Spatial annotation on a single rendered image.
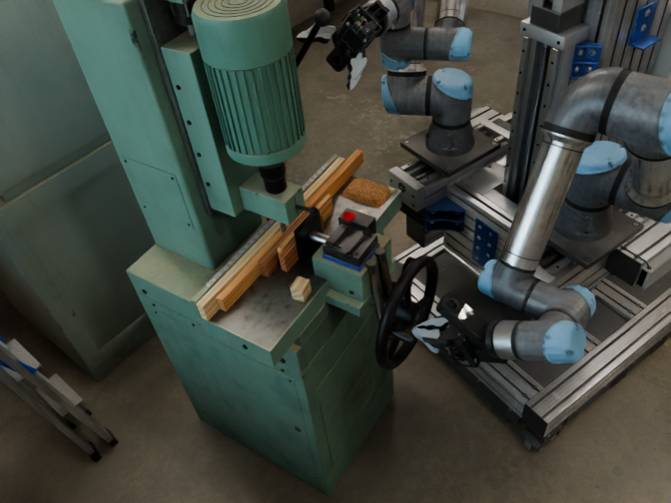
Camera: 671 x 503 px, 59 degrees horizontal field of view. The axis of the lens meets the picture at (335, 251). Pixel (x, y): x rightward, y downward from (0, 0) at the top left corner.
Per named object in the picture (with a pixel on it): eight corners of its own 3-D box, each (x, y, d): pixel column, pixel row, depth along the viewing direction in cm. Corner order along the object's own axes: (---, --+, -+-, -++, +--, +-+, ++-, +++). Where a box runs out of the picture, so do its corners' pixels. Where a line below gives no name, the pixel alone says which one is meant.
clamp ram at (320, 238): (324, 267, 141) (320, 241, 135) (298, 257, 144) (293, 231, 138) (343, 245, 146) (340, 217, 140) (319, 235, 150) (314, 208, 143)
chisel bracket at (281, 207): (291, 231, 140) (285, 204, 134) (244, 214, 146) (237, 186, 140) (308, 212, 144) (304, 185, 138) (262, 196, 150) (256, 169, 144)
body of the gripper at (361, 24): (342, 14, 121) (371, -9, 128) (325, 41, 128) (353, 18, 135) (369, 40, 122) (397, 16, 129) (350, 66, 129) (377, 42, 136)
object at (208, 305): (208, 321, 134) (202, 306, 130) (201, 317, 134) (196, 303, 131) (346, 173, 167) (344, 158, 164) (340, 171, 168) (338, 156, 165)
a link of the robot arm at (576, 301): (549, 268, 120) (525, 295, 113) (605, 292, 114) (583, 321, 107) (540, 297, 124) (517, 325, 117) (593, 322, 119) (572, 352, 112)
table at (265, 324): (310, 387, 126) (306, 371, 122) (202, 332, 139) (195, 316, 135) (433, 216, 160) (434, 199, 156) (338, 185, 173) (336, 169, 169)
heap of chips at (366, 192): (379, 209, 155) (379, 201, 153) (338, 196, 161) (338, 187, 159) (394, 190, 160) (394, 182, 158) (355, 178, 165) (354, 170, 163)
